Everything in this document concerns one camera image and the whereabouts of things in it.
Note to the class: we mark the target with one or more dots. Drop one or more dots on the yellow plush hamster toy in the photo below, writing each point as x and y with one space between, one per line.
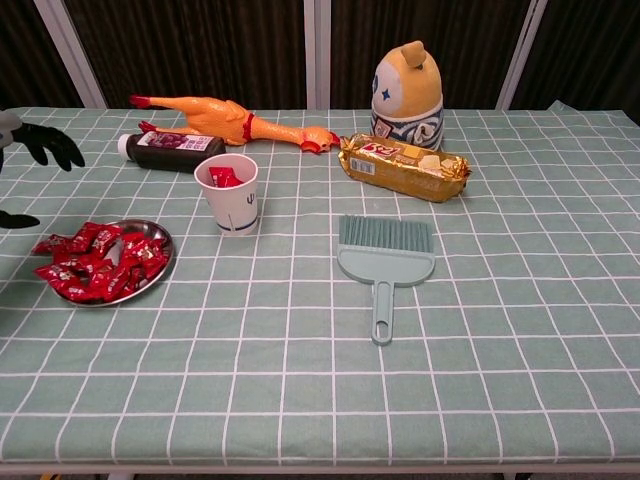
410 95

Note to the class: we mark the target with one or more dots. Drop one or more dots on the gold biscuit package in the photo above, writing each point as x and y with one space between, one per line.
400 172

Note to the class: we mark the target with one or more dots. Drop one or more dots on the white paper cup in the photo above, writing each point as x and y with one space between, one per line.
235 210

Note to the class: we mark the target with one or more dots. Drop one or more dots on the dark juice bottle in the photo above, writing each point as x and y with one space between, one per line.
170 152

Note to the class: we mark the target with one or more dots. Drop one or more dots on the orange rubber chicken toy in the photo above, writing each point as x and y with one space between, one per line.
215 117

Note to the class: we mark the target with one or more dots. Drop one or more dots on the pile of red candies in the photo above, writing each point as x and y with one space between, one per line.
110 277

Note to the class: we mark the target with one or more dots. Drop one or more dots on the green checked tablecloth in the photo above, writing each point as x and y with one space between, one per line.
300 375

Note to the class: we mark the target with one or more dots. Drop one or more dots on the green hand brush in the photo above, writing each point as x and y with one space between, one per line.
385 265

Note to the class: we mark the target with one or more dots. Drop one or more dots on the round metal plate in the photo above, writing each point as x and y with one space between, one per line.
160 235

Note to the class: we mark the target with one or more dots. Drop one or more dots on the dark brown partition panel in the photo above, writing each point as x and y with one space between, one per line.
475 45
590 55
200 45
25 55

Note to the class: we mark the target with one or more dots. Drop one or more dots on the red candy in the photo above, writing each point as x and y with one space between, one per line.
221 177
239 180

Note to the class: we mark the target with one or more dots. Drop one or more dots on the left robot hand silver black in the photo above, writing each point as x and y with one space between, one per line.
50 142

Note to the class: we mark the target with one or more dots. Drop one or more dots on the white partition post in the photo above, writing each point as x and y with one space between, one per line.
70 55
522 55
317 55

